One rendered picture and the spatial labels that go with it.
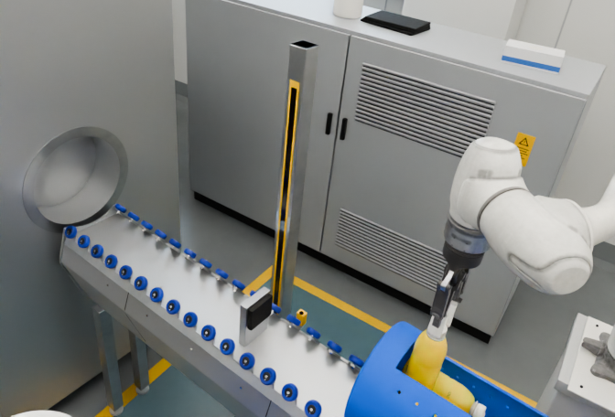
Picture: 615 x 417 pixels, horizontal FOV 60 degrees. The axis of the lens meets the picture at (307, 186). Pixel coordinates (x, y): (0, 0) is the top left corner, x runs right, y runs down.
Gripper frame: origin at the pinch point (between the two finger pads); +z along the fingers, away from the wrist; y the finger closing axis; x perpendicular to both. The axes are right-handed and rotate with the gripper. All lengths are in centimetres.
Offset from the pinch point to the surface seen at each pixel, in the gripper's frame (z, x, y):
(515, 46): -16, -43, -155
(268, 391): 43, -35, 12
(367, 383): 17.2, -8.3, 11.4
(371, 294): 136, -75, -132
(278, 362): 43, -39, 3
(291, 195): 13, -63, -29
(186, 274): 43, -85, -4
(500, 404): 27.9, 15.9, -13.1
